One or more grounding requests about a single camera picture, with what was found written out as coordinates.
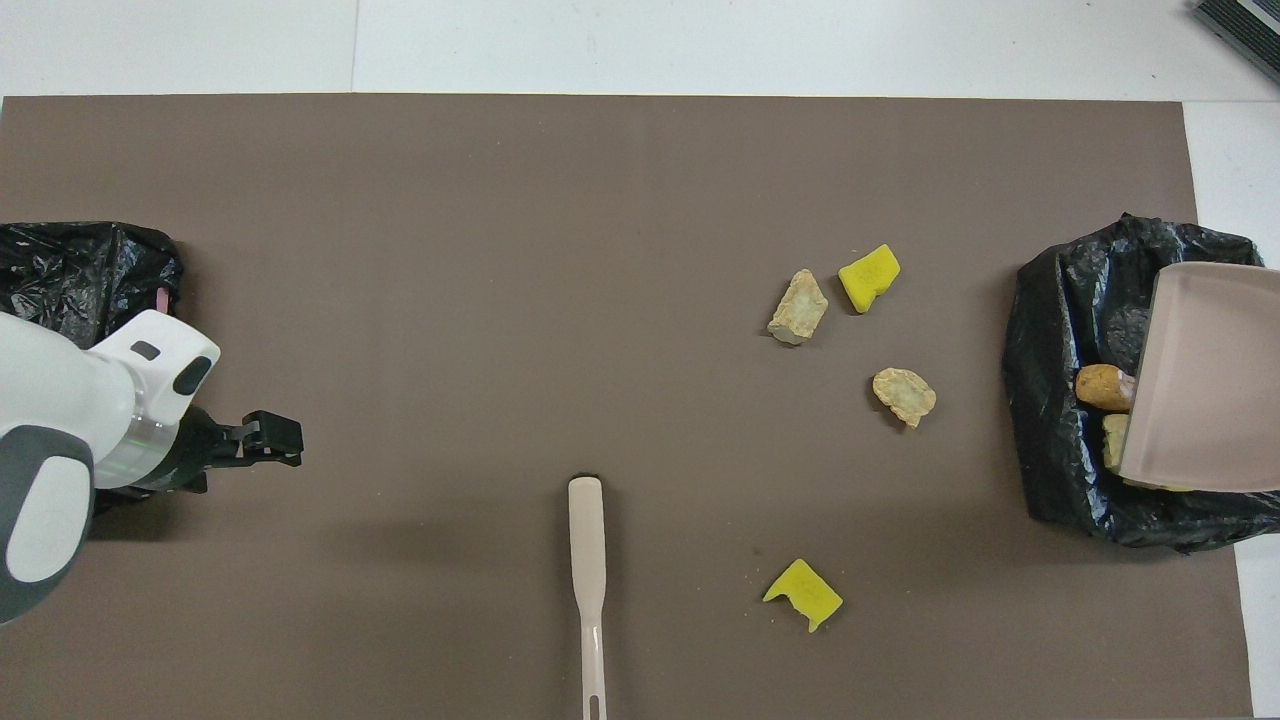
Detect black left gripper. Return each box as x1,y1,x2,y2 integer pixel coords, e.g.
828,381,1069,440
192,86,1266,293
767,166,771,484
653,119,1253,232
149,405,305,494

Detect beige hand brush black bristles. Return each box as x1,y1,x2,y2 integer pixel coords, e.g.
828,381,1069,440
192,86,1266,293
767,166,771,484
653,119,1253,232
567,476,609,720

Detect brown toy bread roll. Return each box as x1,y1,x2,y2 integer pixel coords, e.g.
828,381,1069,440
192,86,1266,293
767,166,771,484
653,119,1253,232
1075,364,1139,414

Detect striped toy croissant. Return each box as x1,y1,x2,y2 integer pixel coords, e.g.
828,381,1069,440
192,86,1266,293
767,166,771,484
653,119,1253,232
1101,413,1132,474

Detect beige plastic dustpan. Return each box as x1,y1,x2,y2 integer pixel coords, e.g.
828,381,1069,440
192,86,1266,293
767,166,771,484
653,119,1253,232
1118,262,1280,494

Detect black bag-lined bin pink patch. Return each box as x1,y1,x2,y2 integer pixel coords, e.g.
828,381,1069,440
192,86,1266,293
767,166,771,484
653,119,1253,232
0,222,184,517

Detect black bag-lined trash bin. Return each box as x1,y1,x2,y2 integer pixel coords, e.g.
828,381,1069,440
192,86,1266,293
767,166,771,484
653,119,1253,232
1003,212,1280,554

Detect brown table mat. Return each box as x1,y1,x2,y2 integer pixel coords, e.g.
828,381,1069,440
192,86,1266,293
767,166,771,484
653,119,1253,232
0,93,1253,720

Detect pale crumpled bread piece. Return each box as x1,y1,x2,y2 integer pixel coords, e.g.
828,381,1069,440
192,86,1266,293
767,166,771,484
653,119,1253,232
873,368,938,429
768,269,829,347

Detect dark grey ribbed panel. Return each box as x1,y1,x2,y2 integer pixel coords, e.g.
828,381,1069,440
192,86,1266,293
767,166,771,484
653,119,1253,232
1193,0,1280,86

